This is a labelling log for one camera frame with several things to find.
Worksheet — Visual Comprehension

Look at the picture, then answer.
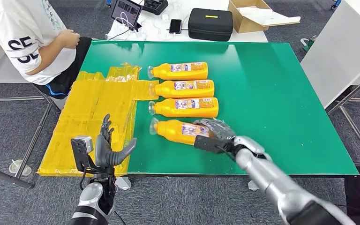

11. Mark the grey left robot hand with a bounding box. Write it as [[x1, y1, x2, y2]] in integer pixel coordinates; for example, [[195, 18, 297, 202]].
[[94, 114, 137, 168]]

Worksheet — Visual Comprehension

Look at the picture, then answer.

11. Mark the black smartphone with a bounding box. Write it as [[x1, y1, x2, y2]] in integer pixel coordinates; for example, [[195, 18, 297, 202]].
[[168, 19, 183, 34]]

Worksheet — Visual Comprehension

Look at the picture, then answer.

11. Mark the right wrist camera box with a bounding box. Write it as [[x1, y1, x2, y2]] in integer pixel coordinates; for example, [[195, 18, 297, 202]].
[[193, 134, 233, 155]]

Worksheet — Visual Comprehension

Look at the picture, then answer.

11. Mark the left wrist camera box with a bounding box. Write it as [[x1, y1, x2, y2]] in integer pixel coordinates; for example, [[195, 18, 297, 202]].
[[70, 135, 94, 173]]

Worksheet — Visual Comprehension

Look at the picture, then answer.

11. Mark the yellow taped cardboard mat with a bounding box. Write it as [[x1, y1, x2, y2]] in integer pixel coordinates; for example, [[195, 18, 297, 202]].
[[37, 63, 160, 178]]

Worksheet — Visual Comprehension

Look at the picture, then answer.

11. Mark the brown cardboard box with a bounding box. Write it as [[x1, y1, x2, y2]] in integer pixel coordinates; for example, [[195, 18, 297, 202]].
[[228, 0, 301, 34]]

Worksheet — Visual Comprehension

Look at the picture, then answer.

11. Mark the white sheet in box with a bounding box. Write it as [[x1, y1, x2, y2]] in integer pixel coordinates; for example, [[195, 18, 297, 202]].
[[238, 5, 301, 27]]

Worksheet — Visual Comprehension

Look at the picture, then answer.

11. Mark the metal table frame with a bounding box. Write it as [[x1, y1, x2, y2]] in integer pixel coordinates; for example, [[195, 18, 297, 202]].
[[326, 69, 360, 170]]

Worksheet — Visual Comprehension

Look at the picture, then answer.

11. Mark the green and white object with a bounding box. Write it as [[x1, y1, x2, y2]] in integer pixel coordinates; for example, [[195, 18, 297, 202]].
[[301, 35, 317, 53]]

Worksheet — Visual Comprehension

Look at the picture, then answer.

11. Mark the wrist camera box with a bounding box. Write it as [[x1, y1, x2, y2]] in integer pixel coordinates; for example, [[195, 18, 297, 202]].
[[193, 134, 233, 155], [70, 135, 94, 173]]

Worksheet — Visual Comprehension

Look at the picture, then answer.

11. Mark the clear plastic cup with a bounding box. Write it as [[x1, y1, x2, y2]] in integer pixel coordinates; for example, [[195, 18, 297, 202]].
[[8, 159, 32, 176]]

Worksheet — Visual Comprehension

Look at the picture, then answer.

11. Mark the black tablet cable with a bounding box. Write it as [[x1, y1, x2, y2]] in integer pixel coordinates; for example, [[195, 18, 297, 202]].
[[107, 27, 134, 41]]

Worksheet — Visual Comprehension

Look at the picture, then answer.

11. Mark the black controller device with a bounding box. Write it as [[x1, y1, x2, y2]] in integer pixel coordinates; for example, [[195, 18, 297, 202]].
[[142, 0, 169, 15]]

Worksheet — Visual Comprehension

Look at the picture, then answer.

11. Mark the black zip case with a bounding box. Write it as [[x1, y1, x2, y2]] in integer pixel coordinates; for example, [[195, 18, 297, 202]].
[[187, 8, 234, 42]]

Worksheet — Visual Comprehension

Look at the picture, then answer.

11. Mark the orange detergent bottle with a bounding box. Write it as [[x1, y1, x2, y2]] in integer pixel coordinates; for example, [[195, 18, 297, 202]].
[[149, 117, 215, 146], [149, 80, 215, 99], [148, 97, 219, 119], [147, 61, 209, 81]]

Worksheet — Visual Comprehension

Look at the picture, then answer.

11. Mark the green table board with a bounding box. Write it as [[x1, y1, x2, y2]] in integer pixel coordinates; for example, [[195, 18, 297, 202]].
[[80, 40, 360, 177]]

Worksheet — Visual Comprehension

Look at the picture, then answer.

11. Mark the black tablet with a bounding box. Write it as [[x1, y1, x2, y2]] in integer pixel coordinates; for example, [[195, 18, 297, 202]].
[[111, 0, 143, 31]]

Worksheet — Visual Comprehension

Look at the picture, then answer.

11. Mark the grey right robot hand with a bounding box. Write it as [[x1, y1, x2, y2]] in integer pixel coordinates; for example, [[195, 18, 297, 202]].
[[193, 118, 237, 143]]

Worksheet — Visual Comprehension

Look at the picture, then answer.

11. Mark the white charging cable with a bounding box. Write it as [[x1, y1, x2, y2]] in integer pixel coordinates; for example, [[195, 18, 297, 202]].
[[112, 12, 174, 40]]

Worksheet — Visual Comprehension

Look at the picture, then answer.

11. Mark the white table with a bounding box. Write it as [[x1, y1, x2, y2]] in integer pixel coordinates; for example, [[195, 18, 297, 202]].
[[105, 0, 269, 43]]

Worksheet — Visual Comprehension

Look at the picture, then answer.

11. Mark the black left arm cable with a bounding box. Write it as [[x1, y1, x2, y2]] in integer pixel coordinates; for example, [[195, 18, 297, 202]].
[[114, 211, 126, 225]]

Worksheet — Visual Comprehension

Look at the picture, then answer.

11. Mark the metal chair frame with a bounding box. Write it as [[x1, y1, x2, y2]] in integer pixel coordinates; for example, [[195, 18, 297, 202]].
[[0, 96, 55, 189]]

